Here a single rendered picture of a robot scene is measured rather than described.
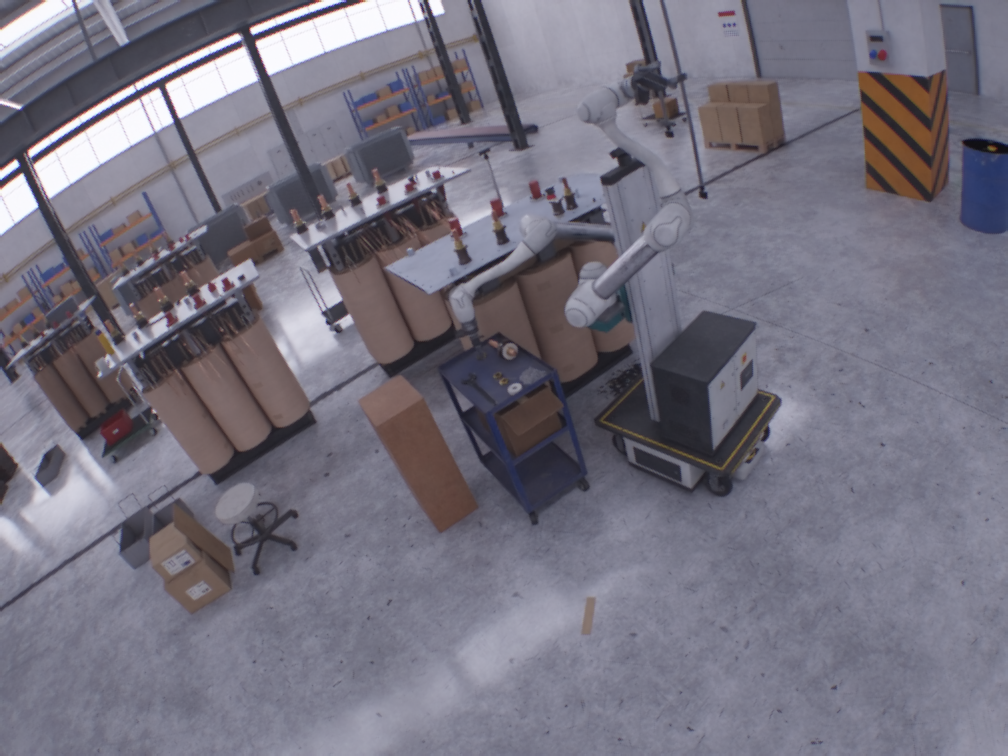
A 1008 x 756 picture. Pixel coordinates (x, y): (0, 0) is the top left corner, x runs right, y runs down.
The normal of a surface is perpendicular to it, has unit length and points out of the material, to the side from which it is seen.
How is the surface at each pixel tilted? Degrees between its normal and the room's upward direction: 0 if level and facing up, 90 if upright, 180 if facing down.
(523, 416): 26
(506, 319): 90
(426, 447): 90
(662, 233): 87
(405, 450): 90
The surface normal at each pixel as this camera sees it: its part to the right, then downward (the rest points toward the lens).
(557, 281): 0.50, 0.36
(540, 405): -0.05, -0.55
